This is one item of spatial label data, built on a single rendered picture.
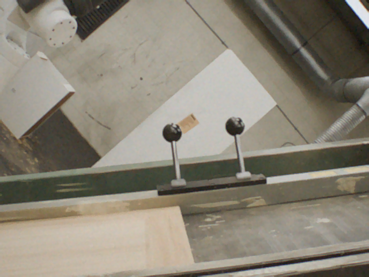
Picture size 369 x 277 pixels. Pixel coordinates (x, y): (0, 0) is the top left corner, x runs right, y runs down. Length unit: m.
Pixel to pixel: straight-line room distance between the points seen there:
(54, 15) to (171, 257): 0.47
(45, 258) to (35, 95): 5.01
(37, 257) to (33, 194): 0.45
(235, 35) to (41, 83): 4.03
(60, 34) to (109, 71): 7.92
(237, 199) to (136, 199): 0.18
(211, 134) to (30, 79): 2.15
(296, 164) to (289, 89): 7.74
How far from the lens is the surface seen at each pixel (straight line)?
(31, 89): 5.83
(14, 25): 1.08
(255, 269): 0.59
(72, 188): 1.28
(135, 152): 4.50
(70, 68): 9.03
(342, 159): 1.34
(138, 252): 0.82
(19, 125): 5.86
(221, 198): 1.04
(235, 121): 1.08
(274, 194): 1.06
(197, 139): 4.48
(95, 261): 0.81
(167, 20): 8.95
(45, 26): 1.00
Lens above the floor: 1.47
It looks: 2 degrees down
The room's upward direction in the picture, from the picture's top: 49 degrees clockwise
